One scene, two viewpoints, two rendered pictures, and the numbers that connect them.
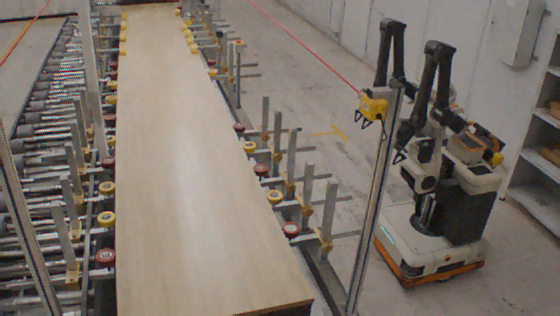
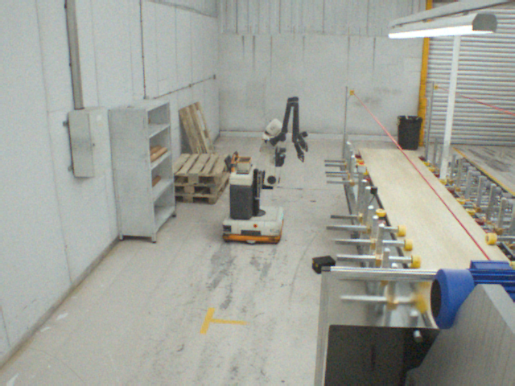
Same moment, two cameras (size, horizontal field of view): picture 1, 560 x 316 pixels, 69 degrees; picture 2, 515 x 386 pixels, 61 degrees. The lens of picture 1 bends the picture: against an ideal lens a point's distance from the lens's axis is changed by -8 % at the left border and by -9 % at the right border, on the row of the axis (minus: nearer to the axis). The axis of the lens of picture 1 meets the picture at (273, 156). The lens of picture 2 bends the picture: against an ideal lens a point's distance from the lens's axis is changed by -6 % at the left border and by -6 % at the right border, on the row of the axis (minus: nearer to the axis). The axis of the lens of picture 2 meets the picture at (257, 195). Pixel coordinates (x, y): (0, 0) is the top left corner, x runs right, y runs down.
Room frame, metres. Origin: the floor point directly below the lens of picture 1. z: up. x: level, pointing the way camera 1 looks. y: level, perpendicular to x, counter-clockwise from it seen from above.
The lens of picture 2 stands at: (7.07, 1.09, 2.22)
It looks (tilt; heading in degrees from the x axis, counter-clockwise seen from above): 18 degrees down; 205
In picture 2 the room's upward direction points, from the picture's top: straight up
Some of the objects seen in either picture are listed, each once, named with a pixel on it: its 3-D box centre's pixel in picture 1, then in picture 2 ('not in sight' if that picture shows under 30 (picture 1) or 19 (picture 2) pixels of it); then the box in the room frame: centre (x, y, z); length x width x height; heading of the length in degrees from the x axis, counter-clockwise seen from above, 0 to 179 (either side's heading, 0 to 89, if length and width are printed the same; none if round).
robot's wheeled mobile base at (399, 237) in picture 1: (425, 236); (253, 222); (2.37, -1.10, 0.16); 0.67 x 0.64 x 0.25; 108
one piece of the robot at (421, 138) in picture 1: (416, 136); (279, 154); (2.28, -0.83, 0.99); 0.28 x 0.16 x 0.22; 18
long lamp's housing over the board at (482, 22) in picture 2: not in sight; (424, 30); (3.55, 0.77, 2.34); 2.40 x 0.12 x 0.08; 18
